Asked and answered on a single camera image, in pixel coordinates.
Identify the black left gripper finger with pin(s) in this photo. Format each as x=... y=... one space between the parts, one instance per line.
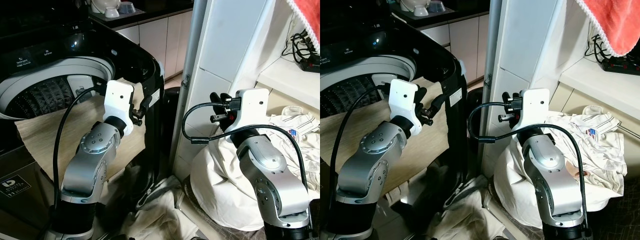
x=146 y=104
x=440 y=101

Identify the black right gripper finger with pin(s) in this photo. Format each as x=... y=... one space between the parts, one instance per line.
x=219 y=119
x=219 y=99
x=509 y=96
x=505 y=118

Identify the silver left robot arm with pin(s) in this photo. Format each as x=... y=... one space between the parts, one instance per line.
x=370 y=160
x=92 y=160

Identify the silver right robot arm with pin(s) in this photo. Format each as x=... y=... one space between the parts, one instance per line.
x=547 y=165
x=265 y=165

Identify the black top-load washing machine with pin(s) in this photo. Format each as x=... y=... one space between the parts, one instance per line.
x=125 y=45
x=435 y=52

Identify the grey metal pole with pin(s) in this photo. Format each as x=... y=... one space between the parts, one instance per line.
x=192 y=55
x=492 y=55

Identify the white shelf unit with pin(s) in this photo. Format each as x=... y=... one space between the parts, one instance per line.
x=225 y=45
x=520 y=45

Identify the white cabinets with dark counter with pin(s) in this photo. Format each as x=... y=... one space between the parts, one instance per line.
x=160 y=40
x=462 y=40

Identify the white bulky laundry bundle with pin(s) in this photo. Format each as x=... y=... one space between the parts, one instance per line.
x=515 y=195
x=220 y=185

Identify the cream garment with flag patch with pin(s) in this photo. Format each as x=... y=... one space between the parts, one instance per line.
x=300 y=135
x=600 y=145

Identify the black power strip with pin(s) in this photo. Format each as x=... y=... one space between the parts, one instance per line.
x=622 y=65
x=309 y=64

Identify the clear glass bowl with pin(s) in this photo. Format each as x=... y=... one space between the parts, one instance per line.
x=127 y=7
x=436 y=7

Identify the white crumpled cloth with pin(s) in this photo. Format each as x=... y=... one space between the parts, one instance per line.
x=160 y=215
x=465 y=220

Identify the red towel with white trim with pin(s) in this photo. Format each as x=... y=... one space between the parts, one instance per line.
x=615 y=22
x=309 y=17

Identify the black box with white logo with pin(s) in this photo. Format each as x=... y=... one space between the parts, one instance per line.
x=20 y=185

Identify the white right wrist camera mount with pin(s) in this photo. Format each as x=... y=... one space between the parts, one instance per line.
x=536 y=107
x=252 y=107

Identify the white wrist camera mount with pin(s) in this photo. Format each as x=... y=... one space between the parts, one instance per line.
x=118 y=100
x=252 y=107
x=536 y=107
x=402 y=100

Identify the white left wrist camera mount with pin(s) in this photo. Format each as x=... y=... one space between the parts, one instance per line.
x=118 y=100
x=402 y=100

